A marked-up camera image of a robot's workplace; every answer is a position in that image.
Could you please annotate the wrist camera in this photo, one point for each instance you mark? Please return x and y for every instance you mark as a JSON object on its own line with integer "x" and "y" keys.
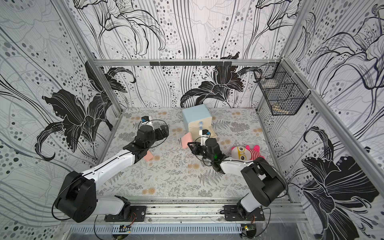
{"x": 145, "y": 119}
{"x": 204, "y": 135}

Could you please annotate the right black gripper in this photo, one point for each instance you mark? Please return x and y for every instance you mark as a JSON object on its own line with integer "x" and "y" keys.
{"x": 197, "y": 148}

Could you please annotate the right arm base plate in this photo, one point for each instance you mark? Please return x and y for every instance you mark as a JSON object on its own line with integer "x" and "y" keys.
{"x": 233, "y": 213}

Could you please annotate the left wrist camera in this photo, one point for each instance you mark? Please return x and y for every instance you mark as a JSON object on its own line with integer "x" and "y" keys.
{"x": 145, "y": 119}

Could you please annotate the pink sticky notes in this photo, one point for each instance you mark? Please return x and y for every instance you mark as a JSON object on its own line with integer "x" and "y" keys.
{"x": 187, "y": 138}
{"x": 149, "y": 156}

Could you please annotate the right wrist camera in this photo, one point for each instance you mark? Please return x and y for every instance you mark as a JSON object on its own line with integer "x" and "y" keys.
{"x": 204, "y": 135}

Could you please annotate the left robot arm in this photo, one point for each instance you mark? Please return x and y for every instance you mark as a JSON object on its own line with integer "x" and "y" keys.
{"x": 78, "y": 198}

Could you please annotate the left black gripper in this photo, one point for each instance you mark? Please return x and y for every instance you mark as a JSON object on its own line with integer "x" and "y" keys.
{"x": 165, "y": 132}

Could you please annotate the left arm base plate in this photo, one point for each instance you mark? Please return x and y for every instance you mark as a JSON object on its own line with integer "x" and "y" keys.
{"x": 128, "y": 214}

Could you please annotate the pink striped plush toy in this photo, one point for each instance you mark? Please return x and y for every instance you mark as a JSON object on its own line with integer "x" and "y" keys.
{"x": 246, "y": 153}

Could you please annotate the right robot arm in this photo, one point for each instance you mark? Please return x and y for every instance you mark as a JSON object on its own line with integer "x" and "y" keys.
{"x": 265, "y": 183}

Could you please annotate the black wire basket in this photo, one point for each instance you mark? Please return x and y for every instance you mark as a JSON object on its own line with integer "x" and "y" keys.
{"x": 281, "y": 91}

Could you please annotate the white slotted cable duct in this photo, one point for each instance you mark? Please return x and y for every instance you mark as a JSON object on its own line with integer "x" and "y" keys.
{"x": 162, "y": 229}

